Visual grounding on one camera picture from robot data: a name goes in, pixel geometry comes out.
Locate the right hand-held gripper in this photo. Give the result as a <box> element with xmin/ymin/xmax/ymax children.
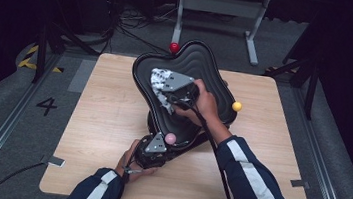
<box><xmin>160</xmin><ymin>70</ymin><xmax>202</xmax><ymax>111</ymax></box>

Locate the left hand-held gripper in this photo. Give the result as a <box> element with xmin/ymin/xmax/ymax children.
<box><xmin>131</xmin><ymin>128</ymin><xmax>175</xmax><ymax>172</ymax></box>

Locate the white black patterned cloth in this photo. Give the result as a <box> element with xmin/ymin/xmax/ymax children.
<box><xmin>146</xmin><ymin>67</ymin><xmax>182</xmax><ymax>116</ymax></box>

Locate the black wavy tray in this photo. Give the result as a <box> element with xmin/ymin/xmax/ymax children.
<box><xmin>123</xmin><ymin>33</ymin><xmax>250</xmax><ymax>161</ymax></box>

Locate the person's left hand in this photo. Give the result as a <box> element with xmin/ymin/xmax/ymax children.
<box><xmin>113</xmin><ymin>137</ymin><xmax>161</xmax><ymax>186</ymax></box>

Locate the person's right hand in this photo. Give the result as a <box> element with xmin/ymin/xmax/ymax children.
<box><xmin>173</xmin><ymin>77</ymin><xmax>226</xmax><ymax>130</ymax></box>

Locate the black tripod stand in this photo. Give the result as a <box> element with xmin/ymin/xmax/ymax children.
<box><xmin>257</xmin><ymin>45</ymin><xmax>322</xmax><ymax>121</ymax></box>
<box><xmin>29</xmin><ymin>19</ymin><xmax>103</xmax><ymax>91</ymax></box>

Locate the yellow black floor tape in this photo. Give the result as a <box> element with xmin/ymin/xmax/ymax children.
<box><xmin>16</xmin><ymin>42</ymin><xmax>68</xmax><ymax>75</ymax></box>

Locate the left hand-held gripper cable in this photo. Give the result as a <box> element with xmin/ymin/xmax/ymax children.
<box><xmin>116</xmin><ymin>163</ymin><xmax>133</xmax><ymax>199</ymax></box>

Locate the hand-held gripper cable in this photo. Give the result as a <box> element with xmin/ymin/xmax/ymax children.
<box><xmin>156</xmin><ymin>93</ymin><xmax>256</xmax><ymax>199</ymax></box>
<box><xmin>116</xmin><ymin>163</ymin><xmax>133</xmax><ymax>199</ymax></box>

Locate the right hand-held gripper cable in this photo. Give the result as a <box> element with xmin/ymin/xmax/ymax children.
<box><xmin>156</xmin><ymin>93</ymin><xmax>256</xmax><ymax>199</ymax></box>

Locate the bundle of black floor cables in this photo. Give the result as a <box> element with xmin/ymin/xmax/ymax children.
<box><xmin>100</xmin><ymin>0</ymin><xmax>179</xmax><ymax>63</ymax></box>

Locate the grey metal frame stand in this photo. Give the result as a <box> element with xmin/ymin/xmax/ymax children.
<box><xmin>169</xmin><ymin>0</ymin><xmax>271</xmax><ymax>67</ymax></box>

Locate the metal floor rail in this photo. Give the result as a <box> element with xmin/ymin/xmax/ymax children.
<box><xmin>0</xmin><ymin>47</ymin><xmax>63</xmax><ymax>199</ymax></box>
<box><xmin>278</xmin><ymin>85</ymin><xmax>353</xmax><ymax>199</ymax></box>

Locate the black floor cable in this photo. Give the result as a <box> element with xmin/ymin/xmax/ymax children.
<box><xmin>0</xmin><ymin>157</ymin><xmax>49</xmax><ymax>199</ymax></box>

